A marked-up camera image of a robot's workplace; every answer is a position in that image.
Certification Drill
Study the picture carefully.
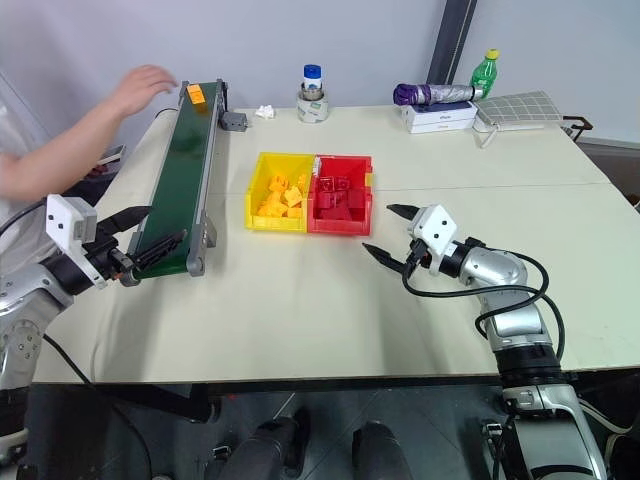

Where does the yellow plastic bin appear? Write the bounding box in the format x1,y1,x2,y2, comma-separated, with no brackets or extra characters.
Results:
244,151,318,234

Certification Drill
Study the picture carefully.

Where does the red plastic bin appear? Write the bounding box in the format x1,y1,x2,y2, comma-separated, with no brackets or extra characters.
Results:
305,154,376,237

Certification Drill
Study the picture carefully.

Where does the green conveyor belt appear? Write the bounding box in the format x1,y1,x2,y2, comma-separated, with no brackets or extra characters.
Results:
126,78,232,279

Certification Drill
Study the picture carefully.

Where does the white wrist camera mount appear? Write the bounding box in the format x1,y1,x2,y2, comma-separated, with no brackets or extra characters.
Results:
45,193,110,291
406,204,459,277

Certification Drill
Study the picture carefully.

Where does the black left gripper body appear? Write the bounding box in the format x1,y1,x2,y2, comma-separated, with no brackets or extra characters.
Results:
82,222,145,288

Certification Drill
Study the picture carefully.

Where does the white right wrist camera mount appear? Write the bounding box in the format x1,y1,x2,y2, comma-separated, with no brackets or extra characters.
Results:
406,204,459,277

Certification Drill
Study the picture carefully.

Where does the white phone box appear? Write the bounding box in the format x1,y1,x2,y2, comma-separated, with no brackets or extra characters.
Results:
401,100,479,124
406,117,477,135

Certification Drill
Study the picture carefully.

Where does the black table frame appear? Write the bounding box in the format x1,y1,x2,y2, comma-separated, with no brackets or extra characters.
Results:
28,381,222,424

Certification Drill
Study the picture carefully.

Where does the blue-capped small bottle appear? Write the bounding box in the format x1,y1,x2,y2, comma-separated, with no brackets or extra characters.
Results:
300,63,324,101

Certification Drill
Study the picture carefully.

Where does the person's white shirt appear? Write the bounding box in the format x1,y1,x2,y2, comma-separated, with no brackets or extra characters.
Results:
0,74,57,274

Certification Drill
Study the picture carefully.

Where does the smartphone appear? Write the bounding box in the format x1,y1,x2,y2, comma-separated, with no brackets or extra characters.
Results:
96,144,127,167

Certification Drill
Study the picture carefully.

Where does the dark rounded shape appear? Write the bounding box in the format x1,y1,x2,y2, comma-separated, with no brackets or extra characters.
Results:
351,420,417,480
218,406,312,480

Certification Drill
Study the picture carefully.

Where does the purple silver folded umbrella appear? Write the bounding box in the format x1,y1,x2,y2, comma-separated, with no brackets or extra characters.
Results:
392,82,489,108

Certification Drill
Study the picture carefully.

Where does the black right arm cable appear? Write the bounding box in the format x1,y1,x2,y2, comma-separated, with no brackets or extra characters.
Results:
401,249,568,374

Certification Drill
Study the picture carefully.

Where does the dark gray post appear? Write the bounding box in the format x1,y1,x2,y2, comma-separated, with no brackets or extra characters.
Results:
426,0,479,87

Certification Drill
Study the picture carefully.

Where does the person's bare hand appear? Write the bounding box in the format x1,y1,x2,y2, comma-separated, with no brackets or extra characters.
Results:
111,64,178,119

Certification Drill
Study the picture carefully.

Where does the orange plastic block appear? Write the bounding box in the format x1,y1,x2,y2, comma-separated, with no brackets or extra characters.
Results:
185,84,209,114

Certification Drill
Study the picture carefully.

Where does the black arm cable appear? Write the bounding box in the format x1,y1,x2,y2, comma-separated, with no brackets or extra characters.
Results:
401,249,568,374
41,333,154,480

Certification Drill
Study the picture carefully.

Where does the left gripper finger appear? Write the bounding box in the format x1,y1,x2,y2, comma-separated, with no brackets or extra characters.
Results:
131,229,189,272
101,205,153,237

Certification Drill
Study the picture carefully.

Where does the green bottle yellow cap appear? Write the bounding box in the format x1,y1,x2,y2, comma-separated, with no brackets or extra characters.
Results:
469,47,502,99

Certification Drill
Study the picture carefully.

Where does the brown chair handle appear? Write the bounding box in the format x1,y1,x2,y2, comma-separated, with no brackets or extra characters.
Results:
561,114,594,144

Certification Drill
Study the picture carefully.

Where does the gray power adapter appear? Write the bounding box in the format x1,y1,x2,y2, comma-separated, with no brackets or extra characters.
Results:
219,110,250,133

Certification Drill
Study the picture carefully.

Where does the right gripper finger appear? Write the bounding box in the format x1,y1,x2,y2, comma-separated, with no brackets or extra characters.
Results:
361,241,409,276
385,201,424,223

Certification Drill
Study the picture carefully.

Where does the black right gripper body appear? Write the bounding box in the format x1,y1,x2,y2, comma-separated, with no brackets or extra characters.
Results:
402,235,434,276

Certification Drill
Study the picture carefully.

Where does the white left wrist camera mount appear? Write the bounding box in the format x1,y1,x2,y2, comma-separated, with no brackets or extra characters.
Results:
45,193,110,291

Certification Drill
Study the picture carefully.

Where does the checked gray cloth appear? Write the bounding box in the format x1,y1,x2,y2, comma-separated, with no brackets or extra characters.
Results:
476,90,566,133

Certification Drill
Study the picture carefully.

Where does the dark red object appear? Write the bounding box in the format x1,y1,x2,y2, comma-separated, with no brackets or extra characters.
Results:
81,164,122,182

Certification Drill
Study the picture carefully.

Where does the blue-capped bottle in tape roll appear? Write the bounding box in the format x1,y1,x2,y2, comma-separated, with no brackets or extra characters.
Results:
295,84,332,124

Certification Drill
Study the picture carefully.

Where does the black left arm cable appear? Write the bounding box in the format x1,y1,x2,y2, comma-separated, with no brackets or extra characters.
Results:
41,333,154,480

